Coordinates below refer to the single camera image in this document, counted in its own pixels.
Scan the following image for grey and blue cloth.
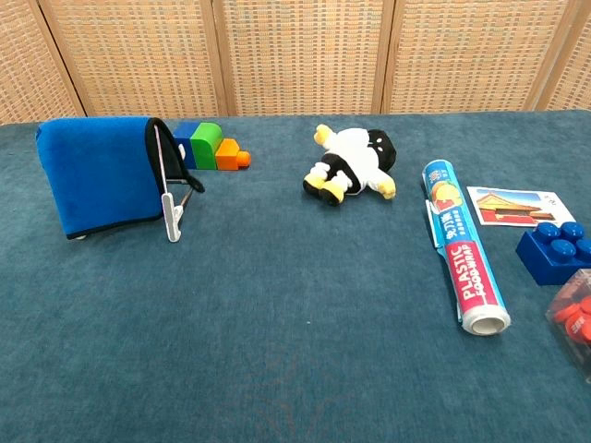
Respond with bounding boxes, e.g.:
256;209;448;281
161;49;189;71
35;116;206;241

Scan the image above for black white plush doll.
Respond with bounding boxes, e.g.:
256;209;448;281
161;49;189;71
302;123;398;208

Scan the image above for orange toy block with peg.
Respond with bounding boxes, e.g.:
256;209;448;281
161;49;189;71
215;138;252;172

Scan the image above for green rounded toy block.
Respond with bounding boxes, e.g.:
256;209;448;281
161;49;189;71
189;122;224;172

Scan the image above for teal carpet table cover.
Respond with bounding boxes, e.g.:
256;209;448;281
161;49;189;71
0;109;591;443

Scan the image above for blue rectangular toy block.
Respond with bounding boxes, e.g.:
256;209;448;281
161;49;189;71
173;121;200;170

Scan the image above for woven bamboo folding screen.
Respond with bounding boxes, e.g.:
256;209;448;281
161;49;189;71
0;0;591;125

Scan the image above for plastic food wrap roll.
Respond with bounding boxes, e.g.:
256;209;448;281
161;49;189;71
420;159;513;337

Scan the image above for red palace picture postcard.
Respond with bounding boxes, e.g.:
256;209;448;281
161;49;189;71
466;186;577;228

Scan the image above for blue four-stud building brick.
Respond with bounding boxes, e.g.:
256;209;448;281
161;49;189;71
514;221;591;287

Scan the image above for metal wire rack white feet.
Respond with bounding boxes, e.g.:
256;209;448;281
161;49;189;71
73;124;195;244

